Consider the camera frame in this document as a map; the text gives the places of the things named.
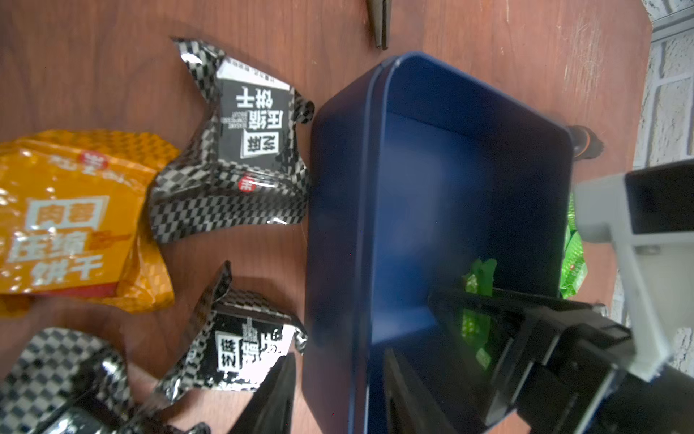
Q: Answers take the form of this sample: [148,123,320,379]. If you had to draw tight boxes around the dark blue storage box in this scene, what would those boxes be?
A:
[302,52,573,433]

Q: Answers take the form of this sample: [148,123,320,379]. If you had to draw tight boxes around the yellow handled needle-nose pliers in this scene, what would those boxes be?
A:
[366,0,392,51]

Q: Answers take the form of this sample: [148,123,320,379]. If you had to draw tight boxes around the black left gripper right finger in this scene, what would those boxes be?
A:
[383,348,477,433]

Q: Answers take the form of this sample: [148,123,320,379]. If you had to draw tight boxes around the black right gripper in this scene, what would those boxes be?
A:
[428,288,693,433]

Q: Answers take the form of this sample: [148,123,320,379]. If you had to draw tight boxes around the black checkered cookie packet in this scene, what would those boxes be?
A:
[1,327,206,433]

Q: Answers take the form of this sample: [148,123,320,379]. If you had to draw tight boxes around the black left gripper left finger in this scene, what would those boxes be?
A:
[229,353,296,434]

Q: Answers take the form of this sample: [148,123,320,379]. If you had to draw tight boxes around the orange cookie packet front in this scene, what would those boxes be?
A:
[1,130,178,318]

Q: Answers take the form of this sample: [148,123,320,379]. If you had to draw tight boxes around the small green cookie packet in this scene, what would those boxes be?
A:
[460,257,499,371]

